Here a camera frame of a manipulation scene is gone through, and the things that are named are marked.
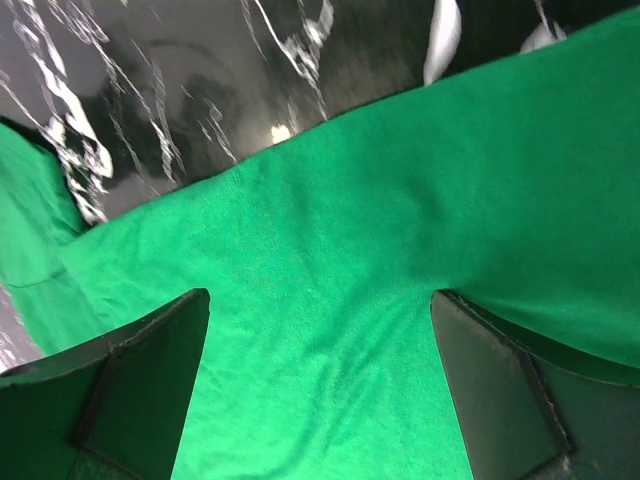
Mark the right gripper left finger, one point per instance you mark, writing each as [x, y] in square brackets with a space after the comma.
[113, 407]

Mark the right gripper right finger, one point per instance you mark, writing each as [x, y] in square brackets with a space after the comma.
[530, 407]

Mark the green t shirt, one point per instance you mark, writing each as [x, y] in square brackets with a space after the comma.
[515, 184]

